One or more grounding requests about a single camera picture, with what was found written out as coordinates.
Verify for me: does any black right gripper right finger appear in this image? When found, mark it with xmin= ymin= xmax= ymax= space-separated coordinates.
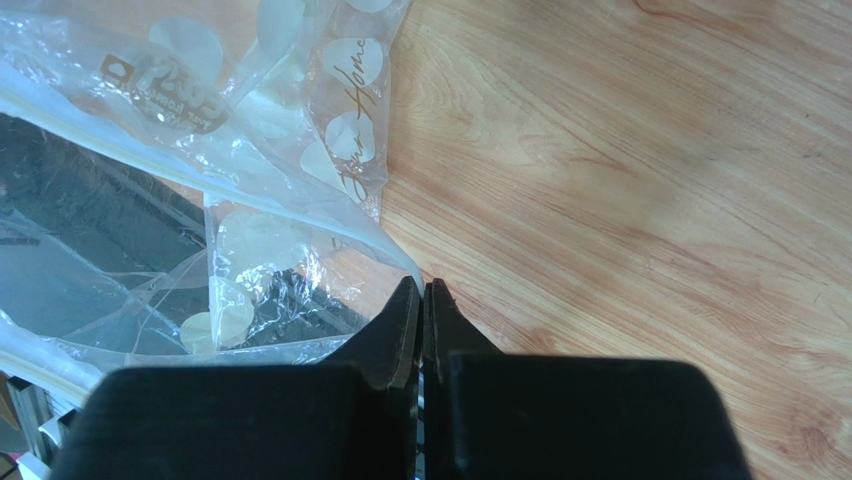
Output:
xmin=423 ymin=279 xmax=752 ymax=479

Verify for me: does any clear polka dot zip bag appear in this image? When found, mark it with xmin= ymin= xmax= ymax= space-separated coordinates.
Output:
xmin=1 ymin=1 xmax=424 ymax=403

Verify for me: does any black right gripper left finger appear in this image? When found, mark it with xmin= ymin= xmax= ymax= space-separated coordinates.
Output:
xmin=51 ymin=278 xmax=421 ymax=479

